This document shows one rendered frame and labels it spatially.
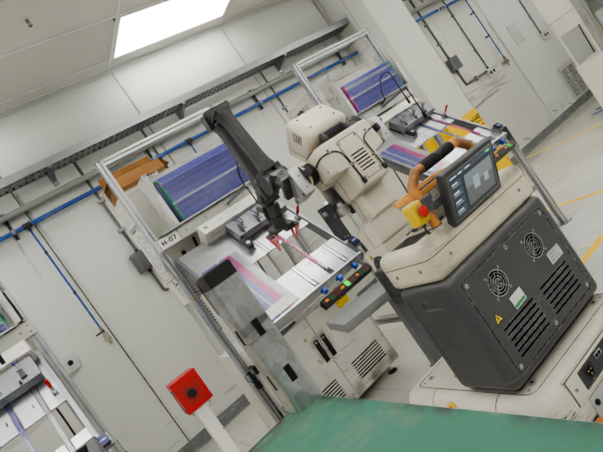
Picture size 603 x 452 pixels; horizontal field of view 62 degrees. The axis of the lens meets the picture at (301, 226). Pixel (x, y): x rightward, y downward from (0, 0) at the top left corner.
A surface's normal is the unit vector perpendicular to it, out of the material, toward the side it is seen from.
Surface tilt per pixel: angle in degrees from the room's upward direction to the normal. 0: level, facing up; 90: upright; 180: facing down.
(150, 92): 90
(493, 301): 90
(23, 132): 90
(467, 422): 0
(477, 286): 90
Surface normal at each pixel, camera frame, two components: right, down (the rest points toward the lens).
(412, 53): 0.42, -0.25
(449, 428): -0.57, -0.82
